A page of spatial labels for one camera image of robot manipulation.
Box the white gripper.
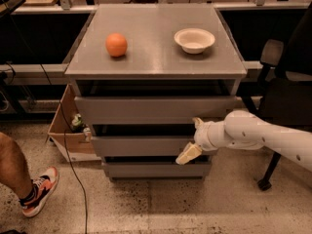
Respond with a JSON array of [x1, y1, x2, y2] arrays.
[[175, 117, 233, 165]]

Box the grey bottom drawer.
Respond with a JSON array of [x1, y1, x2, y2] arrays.
[[103, 162, 212, 179]]

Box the grey drawer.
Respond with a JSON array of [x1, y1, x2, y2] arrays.
[[75, 97, 236, 125], [90, 135, 223, 158], [103, 162, 212, 179]]

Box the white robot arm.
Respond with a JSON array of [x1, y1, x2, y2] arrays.
[[175, 110, 312, 171]]

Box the grey middle drawer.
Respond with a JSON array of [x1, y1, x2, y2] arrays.
[[90, 135, 223, 158]]

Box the grey drawer cabinet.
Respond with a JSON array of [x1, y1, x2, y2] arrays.
[[64, 3, 248, 182]]

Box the grey top drawer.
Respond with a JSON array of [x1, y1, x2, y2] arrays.
[[75, 97, 236, 125]]

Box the white paper bowl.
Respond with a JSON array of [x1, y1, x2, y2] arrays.
[[174, 28, 215, 55]]

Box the black office chair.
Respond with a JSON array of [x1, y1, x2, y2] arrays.
[[243, 7, 312, 191]]

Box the green white item in box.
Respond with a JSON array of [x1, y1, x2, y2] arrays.
[[71, 113, 84, 132]]

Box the cardboard box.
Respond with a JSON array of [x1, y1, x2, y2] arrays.
[[48, 85, 98, 162]]

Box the orange fruit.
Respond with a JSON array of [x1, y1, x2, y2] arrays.
[[105, 33, 128, 58]]

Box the orange white sneaker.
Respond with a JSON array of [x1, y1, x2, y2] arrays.
[[19, 167, 59, 217]]

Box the person's bare leg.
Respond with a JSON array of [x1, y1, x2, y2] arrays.
[[0, 133, 32, 199]]

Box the black cable on floor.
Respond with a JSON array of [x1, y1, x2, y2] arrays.
[[0, 0, 89, 234]]

